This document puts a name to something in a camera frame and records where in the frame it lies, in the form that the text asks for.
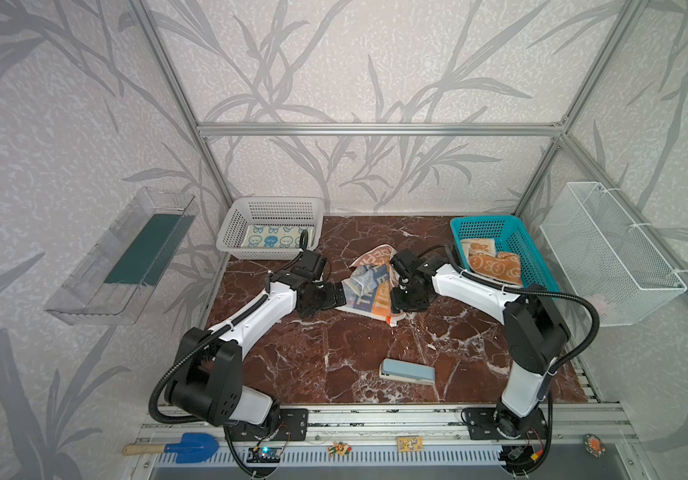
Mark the small yellow circuit board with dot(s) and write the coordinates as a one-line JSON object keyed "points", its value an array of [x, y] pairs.
{"points": [[410, 444]]}

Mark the round orange circuit board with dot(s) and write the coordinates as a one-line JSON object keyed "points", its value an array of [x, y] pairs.
{"points": [[594, 445]]}

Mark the aluminium horizontal frame bar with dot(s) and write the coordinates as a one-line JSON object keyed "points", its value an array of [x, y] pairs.
{"points": [[213, 129]]}

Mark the blue bunny pattern towel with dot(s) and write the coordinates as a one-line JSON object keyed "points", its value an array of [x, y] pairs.
{"points": [[276, 236]]}

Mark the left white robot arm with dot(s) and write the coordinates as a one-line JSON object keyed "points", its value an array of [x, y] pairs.
{"points": [[205, 382]]}

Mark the orange rabbit print towel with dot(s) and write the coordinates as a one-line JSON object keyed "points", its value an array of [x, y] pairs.
{"points": [[485, 259]]}

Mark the light blue stapler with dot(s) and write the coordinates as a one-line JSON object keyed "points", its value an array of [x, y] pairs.
{"points": [[407, 372]]}

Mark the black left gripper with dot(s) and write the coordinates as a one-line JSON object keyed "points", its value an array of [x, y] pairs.
{"points": [[325, 294]]}

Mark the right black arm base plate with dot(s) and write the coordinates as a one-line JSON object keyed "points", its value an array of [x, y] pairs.
{"points": [[479, 423]]}

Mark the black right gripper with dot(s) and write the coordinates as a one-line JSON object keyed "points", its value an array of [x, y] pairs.
{"points": [[410, 297]]}

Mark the white perforated plastic basket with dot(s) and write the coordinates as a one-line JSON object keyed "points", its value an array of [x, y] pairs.
{"points": [[298, 211]]}

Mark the right controller board with wires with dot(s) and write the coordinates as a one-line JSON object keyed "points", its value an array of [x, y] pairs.
{"points": [[523, 460]]}

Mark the teal perforated plastic basket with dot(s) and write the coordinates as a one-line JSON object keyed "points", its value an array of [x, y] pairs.
{"points": [[509, 235]]}

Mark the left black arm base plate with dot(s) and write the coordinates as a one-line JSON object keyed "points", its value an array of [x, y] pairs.
{"points": [[285, 424]]}

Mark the blue rabbit print towel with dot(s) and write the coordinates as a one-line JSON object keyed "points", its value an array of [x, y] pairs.
{"points": [[369, 287]]}

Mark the white wire mesh basket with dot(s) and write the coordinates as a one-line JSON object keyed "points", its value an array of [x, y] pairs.
{"points": [[602, 250]]}

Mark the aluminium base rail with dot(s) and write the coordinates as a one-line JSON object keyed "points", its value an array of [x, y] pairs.
{"points": [[441, 424]]}

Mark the clear plastic wall tray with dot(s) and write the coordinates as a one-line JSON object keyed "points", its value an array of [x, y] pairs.
{"points": [[112, 285]]}

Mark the green microcontroller board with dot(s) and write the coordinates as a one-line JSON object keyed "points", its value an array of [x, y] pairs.
{"points": [[264, 455]]}

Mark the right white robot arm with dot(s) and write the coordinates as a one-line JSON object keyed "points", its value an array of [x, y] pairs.
{"points": [[535, 328]]}

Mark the pink object in wire basket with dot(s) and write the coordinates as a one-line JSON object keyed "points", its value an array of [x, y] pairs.
{"points": [[600, 303]]}

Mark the blue toy shovel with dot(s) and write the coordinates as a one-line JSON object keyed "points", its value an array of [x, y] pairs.
{"points": [[192, 448]]}

